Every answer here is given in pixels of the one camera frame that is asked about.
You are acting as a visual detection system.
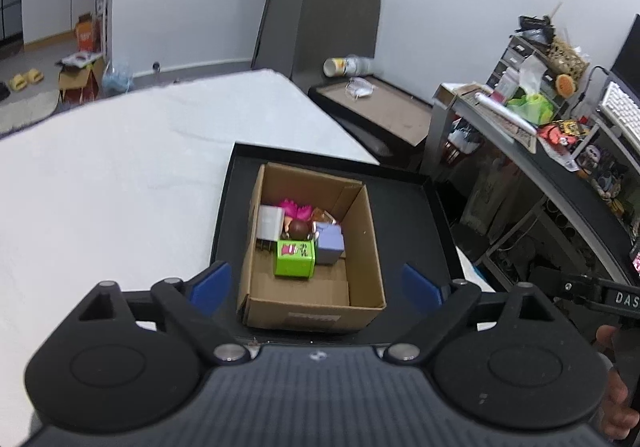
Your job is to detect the white charger adapter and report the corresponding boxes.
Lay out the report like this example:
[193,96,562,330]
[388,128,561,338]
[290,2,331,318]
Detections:
[256,204,285,249]

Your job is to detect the green tin box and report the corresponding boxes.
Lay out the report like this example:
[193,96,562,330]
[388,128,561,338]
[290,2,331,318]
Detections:
[273,240,316,279]

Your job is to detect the brown cardboard box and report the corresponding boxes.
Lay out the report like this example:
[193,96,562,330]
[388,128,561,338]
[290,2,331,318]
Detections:
[238,163,386,332]

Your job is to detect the purple figurine toy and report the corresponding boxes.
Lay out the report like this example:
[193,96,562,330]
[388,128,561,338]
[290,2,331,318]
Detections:
[314,222,345,265]

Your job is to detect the brown hair girl figurine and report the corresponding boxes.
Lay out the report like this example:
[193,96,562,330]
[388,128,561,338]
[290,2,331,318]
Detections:
[281,216,314,241]

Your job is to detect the pink dinosaur figurine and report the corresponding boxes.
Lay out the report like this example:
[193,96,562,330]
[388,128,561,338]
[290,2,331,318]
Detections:
[279,199,314,222]

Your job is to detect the orange glasses toy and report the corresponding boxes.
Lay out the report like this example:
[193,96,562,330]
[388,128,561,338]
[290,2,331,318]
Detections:
[311,208,336,224]

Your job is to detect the person right hand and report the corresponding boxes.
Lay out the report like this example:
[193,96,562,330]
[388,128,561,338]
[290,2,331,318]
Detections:
[596,325,639,441]

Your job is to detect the black shallow tray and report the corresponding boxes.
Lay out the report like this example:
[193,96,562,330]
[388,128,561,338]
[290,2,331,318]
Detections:
[212,144,462,343]

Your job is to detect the grey white desk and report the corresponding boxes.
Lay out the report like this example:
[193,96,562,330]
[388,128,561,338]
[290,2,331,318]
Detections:
[421,83,639,285]

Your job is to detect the white keyboard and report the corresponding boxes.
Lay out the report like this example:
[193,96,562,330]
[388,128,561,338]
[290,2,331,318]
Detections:
[600,81,640,150]

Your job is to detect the brown side tray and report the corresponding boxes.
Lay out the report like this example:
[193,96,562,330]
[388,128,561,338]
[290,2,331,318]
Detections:
[308,76,432,171]

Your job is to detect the stack of paper cups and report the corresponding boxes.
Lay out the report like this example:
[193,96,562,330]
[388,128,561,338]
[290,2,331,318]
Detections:
[322,55,374,78]

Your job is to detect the cardboard box on floor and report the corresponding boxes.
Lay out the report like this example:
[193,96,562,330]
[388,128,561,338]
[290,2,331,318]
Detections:
[58,51,105,104]

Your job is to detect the small drawer organizer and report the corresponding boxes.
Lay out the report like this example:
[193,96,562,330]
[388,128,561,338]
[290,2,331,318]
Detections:
[487,36,559,95]

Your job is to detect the yellow slipper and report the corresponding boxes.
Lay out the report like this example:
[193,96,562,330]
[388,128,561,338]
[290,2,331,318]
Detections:
[26,68,44,84]
[9,74,28,92]

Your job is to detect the orange box on floor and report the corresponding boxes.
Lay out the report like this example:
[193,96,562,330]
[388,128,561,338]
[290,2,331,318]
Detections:
[75,13,98,52]

